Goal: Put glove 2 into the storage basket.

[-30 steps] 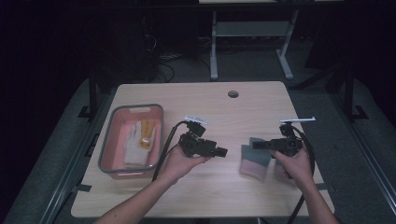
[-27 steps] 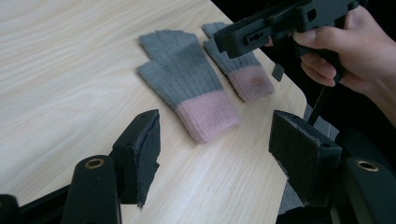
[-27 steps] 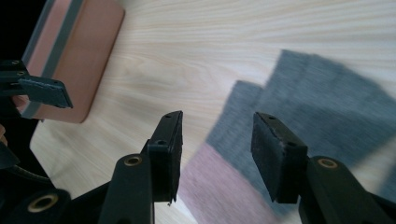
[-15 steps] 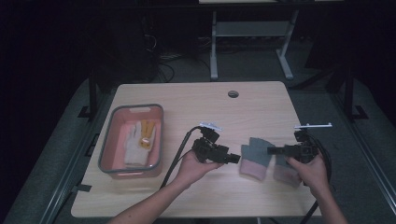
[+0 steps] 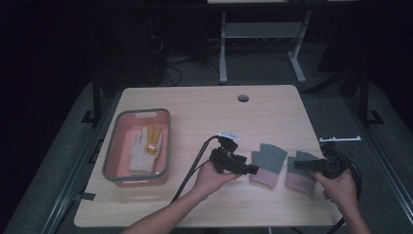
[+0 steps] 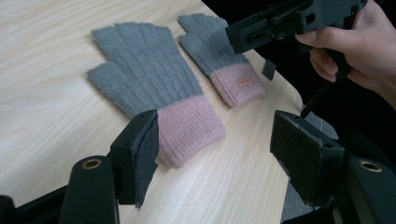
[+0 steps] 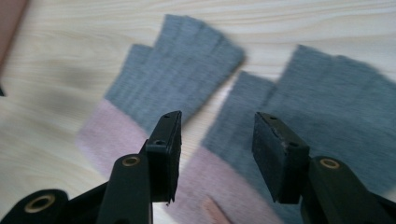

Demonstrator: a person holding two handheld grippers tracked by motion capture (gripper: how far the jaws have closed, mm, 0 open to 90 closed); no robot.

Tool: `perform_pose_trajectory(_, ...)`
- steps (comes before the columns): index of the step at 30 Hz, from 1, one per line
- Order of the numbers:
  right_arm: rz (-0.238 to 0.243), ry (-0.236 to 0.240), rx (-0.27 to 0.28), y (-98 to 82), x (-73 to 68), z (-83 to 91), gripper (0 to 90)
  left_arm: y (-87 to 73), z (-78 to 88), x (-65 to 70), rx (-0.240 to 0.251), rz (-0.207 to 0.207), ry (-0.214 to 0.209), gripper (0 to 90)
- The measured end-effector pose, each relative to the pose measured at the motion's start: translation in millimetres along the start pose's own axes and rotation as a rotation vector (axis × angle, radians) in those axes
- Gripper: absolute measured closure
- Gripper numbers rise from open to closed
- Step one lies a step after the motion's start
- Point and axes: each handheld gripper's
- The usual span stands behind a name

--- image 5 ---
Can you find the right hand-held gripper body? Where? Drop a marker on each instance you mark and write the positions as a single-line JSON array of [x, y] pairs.
[[334, 164]]

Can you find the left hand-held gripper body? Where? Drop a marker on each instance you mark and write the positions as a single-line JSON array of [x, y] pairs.
[[227, 161]]

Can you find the small grey pink fingerless glove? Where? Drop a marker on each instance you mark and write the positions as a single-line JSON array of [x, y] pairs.
[[300, 178]]

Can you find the large grey pink fingerless glove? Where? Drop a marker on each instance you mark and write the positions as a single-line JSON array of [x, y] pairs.
[[269, 159]]

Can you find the beige glove with orange patch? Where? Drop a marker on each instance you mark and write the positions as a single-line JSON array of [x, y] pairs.
[[146, 152]]

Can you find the pink basin with grey rim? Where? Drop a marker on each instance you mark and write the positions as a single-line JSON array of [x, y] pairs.
[[125, 152]]

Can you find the person's left hand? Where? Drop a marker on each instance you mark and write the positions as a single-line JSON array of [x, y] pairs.
[[211, 182]]

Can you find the person's right hand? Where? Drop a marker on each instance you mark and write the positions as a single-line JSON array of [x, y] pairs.
[[339, 191]]

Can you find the black metal stand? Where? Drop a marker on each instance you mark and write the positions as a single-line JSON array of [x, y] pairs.
[[365, 97], [96, 100]]

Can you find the black table edge clip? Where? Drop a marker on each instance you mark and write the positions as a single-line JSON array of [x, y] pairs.
[[85, 196]]

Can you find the grey metal table frame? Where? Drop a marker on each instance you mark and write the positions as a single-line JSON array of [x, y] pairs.
[[259, 31]]

